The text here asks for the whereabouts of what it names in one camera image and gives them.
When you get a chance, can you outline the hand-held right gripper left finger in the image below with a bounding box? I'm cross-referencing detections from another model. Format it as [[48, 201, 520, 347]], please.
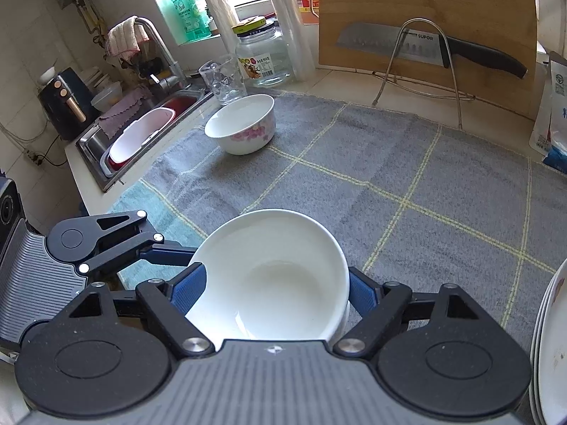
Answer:
[[53, 262, 215, 358]]

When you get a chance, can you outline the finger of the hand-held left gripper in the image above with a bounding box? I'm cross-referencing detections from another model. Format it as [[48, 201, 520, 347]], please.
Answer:
[[77, 209, 196, 276]]

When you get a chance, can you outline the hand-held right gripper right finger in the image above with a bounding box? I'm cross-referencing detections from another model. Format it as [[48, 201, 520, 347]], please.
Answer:
[[332, 267, 492, 358]]

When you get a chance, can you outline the grey and teal plaid towel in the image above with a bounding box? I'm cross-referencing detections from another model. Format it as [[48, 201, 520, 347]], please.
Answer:
[[108, 90, 567, 350]]

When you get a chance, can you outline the pink and white basin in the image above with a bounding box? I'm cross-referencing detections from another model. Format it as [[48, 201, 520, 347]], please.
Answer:
[[108, 107, 175, 164]]

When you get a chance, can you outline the steel kitchen sink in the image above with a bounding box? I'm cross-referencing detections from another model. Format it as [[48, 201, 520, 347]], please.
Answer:
[[75, 89, 218, 193]]

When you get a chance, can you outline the purple rag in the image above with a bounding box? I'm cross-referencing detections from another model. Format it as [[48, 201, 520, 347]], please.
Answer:
[[98, 93, 147, 140]]

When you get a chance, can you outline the black air fryer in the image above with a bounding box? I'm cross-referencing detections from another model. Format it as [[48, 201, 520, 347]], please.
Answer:
[[38, 67, 96, 141]]

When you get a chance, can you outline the white plastic tub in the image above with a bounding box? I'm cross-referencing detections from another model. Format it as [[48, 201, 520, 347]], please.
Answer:
[[91, 82, 122, 112]]

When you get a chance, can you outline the clear drinking glass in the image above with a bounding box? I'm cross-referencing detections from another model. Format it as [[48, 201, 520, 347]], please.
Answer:
[[198, 53, 248, 106]]

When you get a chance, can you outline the steel faucet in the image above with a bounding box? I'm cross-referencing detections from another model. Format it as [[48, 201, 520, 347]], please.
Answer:
[[135, 17, 187, 94]]

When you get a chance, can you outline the yellow-lidded glass jar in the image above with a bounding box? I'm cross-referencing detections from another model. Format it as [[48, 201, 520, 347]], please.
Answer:
[[233, 15, 297, 88]]

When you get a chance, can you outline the pink checked cloth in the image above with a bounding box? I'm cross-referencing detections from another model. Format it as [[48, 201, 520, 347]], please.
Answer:
[[105, 15, 150, 60]]

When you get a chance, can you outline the plastic bag roll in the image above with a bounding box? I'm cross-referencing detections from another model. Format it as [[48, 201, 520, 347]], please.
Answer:
[[203, 0, 240, 60]]

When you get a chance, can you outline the green detergent bottle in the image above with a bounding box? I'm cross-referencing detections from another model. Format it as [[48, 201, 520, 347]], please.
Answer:
[[159, 0, 212, 45]]

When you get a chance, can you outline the white and blue salt bag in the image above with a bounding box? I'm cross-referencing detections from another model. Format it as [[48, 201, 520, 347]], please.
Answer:
[[529, 51, 567, 169]]

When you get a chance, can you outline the bamboo cutting board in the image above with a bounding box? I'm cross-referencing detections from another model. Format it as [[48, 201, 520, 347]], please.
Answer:
[[316, 0, 539, 120]]

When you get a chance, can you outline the steel wire rack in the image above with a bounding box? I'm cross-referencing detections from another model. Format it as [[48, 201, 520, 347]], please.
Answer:
[[372, 18, 476, 130]]

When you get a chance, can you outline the black-handled kitchen knife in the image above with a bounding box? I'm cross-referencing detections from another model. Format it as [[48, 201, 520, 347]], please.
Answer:
[[334, 22, 529, 80]]

